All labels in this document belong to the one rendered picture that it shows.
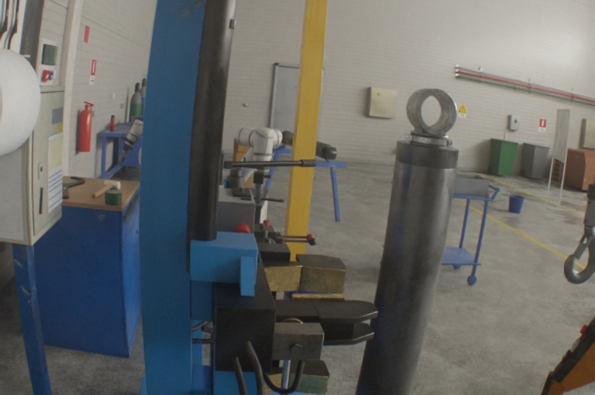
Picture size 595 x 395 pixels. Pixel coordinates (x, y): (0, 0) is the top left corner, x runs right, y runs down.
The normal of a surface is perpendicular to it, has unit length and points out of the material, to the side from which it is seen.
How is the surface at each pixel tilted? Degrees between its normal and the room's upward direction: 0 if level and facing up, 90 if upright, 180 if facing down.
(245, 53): 90
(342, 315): 0
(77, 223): 90
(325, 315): 0
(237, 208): 90
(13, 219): 90
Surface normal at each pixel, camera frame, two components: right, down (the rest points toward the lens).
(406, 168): -0.77, 0.03
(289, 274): 0.39, 0.18
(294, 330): 0.09, -0.98
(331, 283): -0.12, 0.14
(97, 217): 0.14, 0.16
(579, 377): -0.60, 0.07
